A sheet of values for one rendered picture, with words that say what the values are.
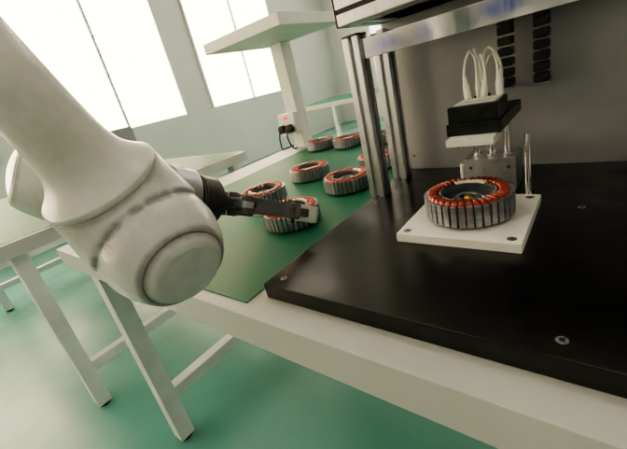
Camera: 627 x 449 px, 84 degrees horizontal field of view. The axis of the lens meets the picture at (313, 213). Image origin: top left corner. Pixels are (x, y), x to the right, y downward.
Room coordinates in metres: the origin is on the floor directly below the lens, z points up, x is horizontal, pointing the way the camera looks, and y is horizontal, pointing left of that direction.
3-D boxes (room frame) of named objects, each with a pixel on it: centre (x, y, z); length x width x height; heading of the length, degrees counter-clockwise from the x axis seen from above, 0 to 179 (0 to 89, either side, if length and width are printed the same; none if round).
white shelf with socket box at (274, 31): (1.39, -0.02, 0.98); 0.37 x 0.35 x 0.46; 48
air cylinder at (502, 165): (0.54, -0.31, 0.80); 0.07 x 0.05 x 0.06; 48
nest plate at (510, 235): (0.44, -0.21, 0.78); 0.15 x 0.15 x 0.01; 48
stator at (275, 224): (0.65, 0.04, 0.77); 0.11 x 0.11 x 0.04
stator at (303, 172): (0.97, -0.02, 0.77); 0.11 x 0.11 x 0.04
